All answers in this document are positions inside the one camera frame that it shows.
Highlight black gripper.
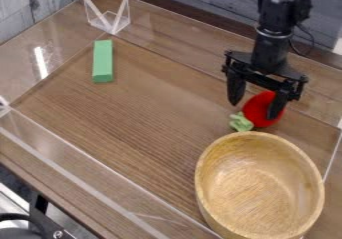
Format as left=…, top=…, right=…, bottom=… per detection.
left=221, top=51, right=308, bottom=120

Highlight black cable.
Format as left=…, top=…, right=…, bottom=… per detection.
left=0, top=212, right=34, bottom=239

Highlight clear acrylic tray walls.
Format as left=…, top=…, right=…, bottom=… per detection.
left=0, top=0, right=342, bottom=239

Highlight green rectangular block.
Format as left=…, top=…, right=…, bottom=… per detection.
left=92, top=40, right=113, bottom=83

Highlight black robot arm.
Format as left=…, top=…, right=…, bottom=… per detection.
left=221, top=0, right=311, bottom=120

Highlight red plush strawberry toy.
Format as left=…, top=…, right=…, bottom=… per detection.
left=228, top=91, right=284, bottom=132

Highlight wooden bowl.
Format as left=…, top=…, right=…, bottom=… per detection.
left=193, top=132, right=324, bottom=239

